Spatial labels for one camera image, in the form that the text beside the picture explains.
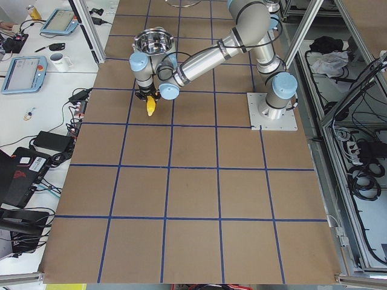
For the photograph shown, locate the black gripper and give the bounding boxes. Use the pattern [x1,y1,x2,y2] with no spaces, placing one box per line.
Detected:
[135,87,160,101]

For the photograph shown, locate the yellow corn cob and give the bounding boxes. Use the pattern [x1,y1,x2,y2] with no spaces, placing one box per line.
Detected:
[146,95,157,117]

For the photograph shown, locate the glass pot lid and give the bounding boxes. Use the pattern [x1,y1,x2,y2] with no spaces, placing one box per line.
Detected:
[165,0,201,8]

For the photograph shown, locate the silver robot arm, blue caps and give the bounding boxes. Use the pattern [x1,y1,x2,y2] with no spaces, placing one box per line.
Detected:
[129,1,298,120]

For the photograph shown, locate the white pot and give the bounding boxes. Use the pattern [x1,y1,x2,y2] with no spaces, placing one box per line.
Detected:
[132,27,176,56]

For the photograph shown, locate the black power strip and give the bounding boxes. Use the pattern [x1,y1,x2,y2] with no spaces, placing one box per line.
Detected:
[66,100,88,138]

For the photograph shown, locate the white mug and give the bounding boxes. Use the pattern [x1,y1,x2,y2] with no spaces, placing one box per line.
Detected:
[50,53,73,73]

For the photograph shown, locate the black power adapter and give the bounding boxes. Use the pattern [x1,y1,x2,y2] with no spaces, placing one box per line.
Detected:
[33,131,74,152]

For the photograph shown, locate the black computer mouse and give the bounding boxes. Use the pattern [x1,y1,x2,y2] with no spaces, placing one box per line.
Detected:
[49,43,66,51]

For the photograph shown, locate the brown paper table mat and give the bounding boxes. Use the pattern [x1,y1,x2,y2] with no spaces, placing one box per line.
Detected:
[40,1,340,285]

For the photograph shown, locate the blue teach pendant far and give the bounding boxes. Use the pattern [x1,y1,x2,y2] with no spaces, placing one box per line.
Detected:
[41,8,79,36]

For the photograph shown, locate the blue teach pendant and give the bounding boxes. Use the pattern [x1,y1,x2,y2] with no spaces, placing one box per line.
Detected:
[41,8,79,36]
[1,56,48,94]

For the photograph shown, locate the blue teach pendant near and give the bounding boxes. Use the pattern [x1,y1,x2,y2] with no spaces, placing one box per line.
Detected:
[1,56,48,94]

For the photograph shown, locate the orange drink bottle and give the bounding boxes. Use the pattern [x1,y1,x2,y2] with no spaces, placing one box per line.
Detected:
[26,5,42,21]

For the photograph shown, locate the black laptop with sticker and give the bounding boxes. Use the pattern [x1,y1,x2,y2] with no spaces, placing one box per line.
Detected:
[1,147,51,208]

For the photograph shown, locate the black docking device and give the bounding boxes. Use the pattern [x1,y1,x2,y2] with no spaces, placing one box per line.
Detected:
[1,208,54,259]

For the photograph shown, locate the black cloth bundle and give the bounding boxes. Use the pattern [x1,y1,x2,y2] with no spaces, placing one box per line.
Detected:
[310,36,343,54]

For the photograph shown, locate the white crumpled cloth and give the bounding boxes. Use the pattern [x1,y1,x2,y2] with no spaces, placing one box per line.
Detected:
[311,52,349,77]

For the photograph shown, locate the aluminium frame post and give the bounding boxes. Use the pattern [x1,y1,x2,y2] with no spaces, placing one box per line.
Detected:
[68,0,106,65]

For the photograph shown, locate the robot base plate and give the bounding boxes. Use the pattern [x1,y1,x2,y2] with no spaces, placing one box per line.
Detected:
[247,92,298,131]

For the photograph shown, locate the coiled black cables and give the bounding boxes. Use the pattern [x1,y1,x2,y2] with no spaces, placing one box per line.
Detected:
[346,163,385,202]

